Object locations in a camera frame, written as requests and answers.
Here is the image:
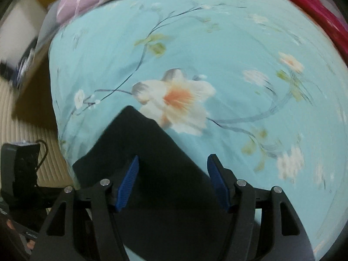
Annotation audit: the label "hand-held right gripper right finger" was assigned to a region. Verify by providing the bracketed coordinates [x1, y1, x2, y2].
[207, 154, 316, 261]

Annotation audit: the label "light blue floral bedsheet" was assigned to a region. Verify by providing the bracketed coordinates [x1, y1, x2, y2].
[47, 0, 348, 261]

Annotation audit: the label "red patterned quilt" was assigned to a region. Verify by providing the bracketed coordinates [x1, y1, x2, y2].
[256, 0, 348, 67]

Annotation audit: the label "purple and grey pillow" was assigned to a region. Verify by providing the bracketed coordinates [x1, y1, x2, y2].
[38, 0, 182, 42]

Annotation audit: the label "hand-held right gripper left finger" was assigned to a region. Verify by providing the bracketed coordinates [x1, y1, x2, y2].
[29, 155, 140, 261]

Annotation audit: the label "black pants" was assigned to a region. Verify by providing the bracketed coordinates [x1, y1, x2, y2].
[72, 105, 261, 261]

